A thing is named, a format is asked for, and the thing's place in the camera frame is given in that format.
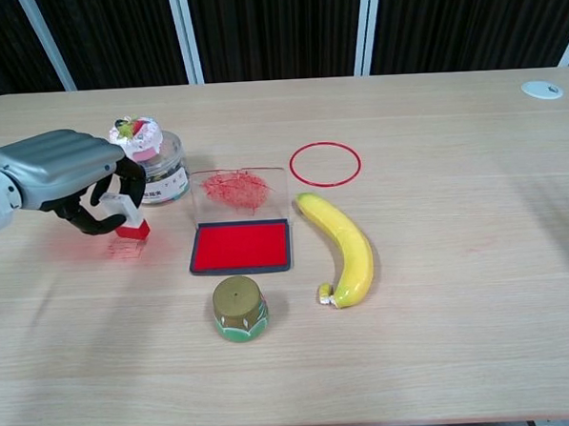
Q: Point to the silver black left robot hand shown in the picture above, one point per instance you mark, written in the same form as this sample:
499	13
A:
53	163

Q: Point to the red and white stamp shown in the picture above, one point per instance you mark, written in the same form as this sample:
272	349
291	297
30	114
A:
135	225

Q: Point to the pink toy cake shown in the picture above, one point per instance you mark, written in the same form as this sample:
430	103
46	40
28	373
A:
142	137

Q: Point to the clear plastic jar of clips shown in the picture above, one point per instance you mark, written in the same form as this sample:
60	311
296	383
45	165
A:
168	181

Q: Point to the red ink pad with clear lid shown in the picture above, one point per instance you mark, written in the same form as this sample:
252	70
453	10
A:
241	246

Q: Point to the olive green upturned cup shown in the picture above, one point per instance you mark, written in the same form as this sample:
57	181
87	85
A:
236	301

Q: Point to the yellow banana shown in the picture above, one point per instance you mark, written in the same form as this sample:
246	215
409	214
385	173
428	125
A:
350	247

